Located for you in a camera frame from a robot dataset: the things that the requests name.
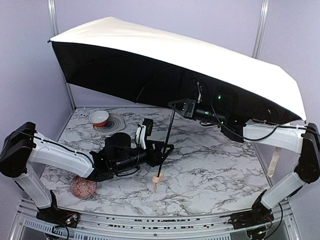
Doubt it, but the beige folding umbrella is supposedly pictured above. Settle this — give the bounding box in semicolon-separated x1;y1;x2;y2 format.
46;16;308;193

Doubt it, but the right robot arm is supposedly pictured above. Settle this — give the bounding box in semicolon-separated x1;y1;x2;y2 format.
168;98;320;224

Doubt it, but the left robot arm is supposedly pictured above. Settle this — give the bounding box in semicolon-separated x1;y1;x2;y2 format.
0;118;174;228

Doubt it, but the grey ringed silicone mat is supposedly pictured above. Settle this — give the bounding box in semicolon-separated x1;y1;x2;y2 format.
93;113;126;136

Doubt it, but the orange white bowl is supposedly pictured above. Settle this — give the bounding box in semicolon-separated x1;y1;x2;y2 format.
89;110;110;127

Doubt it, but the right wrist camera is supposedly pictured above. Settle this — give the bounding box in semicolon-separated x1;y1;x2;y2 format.
196;81;210;104

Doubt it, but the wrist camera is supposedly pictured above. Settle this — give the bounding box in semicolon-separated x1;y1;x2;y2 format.
196;81;210;104
134;118;154;150

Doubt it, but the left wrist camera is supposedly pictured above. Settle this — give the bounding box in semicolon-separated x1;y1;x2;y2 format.
134;118;154;150

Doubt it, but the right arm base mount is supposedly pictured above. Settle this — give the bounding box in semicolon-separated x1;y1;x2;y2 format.
228;211;274;230

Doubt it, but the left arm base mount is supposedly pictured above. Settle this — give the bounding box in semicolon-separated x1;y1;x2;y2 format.
36;209;80;228

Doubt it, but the right aluminium frame post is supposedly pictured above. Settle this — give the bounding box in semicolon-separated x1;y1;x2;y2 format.
252;0;270;59

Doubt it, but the aluminium frame post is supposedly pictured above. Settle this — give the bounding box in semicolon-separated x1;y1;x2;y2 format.
47;0;76;112
252;0;270;59

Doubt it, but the front aluminium rail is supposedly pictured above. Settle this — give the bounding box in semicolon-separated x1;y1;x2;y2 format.
9;199;301;240

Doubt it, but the left aluminium frame post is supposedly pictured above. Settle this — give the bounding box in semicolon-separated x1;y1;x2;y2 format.
47;0;76;112

